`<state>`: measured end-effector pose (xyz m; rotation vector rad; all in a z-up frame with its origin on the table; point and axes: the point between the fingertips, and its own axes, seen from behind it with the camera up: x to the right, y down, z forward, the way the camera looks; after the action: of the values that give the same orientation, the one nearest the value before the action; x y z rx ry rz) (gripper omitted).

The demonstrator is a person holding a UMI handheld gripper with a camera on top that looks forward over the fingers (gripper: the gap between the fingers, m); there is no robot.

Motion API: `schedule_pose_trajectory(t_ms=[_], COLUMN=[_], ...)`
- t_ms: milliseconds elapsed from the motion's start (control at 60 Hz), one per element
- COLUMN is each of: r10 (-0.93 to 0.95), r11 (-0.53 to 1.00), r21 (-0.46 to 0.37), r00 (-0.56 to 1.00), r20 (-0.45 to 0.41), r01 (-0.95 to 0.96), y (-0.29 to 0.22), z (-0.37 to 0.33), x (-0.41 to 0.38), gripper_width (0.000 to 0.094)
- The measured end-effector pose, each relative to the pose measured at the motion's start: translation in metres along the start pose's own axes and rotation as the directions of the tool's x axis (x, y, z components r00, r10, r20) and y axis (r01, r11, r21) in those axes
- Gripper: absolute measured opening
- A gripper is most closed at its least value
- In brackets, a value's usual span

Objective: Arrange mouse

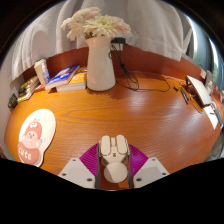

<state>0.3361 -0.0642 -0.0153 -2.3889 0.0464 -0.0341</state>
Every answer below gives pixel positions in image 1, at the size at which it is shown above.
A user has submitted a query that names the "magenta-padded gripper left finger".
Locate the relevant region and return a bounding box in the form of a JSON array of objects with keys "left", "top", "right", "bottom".
[{"left": 57, "top": 143, "right": 102, "bottom": 190}]

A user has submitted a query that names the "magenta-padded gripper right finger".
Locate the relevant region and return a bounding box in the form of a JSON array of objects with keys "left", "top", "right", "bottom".
[{"left": 127, "top": 143, "right": 170, "bottom": 189}]

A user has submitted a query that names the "white computer mouse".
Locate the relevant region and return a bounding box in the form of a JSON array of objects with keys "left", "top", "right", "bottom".
[{"left": 98, "top": 134, "right": 131, "bottom": 184}]

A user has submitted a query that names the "round white cartoon mouse pad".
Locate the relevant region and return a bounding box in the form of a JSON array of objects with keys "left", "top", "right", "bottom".
[{"left": 17, "top": 108, "right": 57, "bottom": 168}]

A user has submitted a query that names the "white paper sheet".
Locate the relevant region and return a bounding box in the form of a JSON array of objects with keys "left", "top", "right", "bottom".
[{"left": 203, "top": 105, "right": 219, "bottom": 130}]

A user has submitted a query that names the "black pen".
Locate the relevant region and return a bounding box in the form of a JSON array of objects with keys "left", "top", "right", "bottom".
[{"left": 179, "top": 87, "right": 190, "bottom": 105}]

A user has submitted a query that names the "dark tablet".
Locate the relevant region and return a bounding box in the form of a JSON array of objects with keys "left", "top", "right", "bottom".
[{"left": 213, "top": 106, "right": 224, "bottom": 129}]

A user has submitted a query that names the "white yellow-spined book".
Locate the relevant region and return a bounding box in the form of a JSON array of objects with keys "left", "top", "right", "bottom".
[{"left": 17, "top": 89, "right": 38, "bottom": 103}]

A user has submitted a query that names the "orange-covered book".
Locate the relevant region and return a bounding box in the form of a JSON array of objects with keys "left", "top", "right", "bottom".
[{"left": 55, "top": 71, "right": 88, "bottom": 93}]

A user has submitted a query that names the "thin red-brown book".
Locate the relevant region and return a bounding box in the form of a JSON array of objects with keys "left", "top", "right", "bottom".
[{"left": 33, "top": 83, "right": 48, "bottom": 93}]

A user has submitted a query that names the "black-spined book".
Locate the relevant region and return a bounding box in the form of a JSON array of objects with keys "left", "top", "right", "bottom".
[{"left": 18, "top": 83, "right": 40, "bottom": 98}]

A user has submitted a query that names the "silver laptop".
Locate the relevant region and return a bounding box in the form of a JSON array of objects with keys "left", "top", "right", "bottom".
[{"left": 185, "top": 74, "right": 213, "bottom": 108}]

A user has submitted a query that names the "blue-covered book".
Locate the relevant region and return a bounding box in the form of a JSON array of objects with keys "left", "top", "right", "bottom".
[{"left": 44, "top": 64, "right": 81, "bottom": 91}]

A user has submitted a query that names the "yellow-covered book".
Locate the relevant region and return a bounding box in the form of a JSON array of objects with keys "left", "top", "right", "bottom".
[{"left": 19, "top": 75, "right": 39, "bottom": 90}]

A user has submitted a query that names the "silver upright box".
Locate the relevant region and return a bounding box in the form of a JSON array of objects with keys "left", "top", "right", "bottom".
[{"left": 204, "top": 69, "right": 215, "bottom": 94}]

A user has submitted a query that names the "white ceramic jug vase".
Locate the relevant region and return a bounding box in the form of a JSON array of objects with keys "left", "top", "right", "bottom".
[{"left": 85, "top": 35, "right": 117, "bottom": 92}]

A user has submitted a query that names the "black power adapter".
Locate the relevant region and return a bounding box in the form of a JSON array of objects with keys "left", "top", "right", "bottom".
[{"left": 110, "top": 37, "right": 127, "bottom": 52}]

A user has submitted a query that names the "grey window curtain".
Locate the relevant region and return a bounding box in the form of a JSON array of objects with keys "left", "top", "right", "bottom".
[{"left": 191, "top": 19, "right": 214, "bottom": 71}]

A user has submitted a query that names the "white curtain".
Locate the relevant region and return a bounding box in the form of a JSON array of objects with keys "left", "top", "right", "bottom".
[{"left": 11, "top": 0, "right": 194, "bottom": 81}]

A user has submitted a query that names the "white flower bouquet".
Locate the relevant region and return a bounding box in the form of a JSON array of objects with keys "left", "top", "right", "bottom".
[{"left": 60, "top": 6, "right": 132, "bottom": 42}]

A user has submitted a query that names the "black cable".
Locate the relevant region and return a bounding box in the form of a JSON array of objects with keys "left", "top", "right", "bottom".
[{"left": 109, "top": 43, "right": 171, "bottom": 93}]

